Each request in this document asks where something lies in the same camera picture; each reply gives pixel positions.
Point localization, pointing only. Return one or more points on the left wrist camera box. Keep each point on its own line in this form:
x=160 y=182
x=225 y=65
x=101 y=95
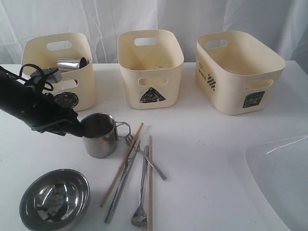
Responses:
x=50 y=75

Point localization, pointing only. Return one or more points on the cream bin with triangle mark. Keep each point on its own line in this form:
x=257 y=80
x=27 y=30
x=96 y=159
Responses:
x=151 y=67

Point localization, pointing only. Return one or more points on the stainless steel fork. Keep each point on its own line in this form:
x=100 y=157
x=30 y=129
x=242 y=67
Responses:
x=128 y=140

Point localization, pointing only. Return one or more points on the stainless steel spoon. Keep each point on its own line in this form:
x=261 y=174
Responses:
x=139 y=218

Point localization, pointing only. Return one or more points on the steel mug with solid handle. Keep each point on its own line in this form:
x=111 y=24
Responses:
x=71 y=63

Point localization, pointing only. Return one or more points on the wooden chopstick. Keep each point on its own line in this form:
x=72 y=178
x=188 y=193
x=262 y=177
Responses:
x=150 y=189
x=124 y=159

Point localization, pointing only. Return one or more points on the stainless steel table knife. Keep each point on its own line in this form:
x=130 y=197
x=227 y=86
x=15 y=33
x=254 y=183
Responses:
x=121 y=184

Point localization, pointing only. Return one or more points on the stainless steel bowl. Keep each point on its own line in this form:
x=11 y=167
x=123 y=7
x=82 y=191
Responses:
x=56 y=201

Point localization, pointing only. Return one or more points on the white curtain backdrop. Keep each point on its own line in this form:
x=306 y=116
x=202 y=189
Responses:
x=280 y=24

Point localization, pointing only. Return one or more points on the cream bin with square mark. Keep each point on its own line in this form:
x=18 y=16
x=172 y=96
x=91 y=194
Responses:
x=236 y=71

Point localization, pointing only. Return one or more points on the white square plate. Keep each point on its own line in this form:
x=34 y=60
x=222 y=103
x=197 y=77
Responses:
x=280 y=171

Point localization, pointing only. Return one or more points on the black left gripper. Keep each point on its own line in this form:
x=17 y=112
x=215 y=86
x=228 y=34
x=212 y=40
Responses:
x=45 y=115

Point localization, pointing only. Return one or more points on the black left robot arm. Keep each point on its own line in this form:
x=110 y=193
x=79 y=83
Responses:
x=31 y=101

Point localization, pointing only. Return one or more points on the cream bin with circle mark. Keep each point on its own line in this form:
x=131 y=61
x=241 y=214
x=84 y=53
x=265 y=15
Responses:
x=77 y=87

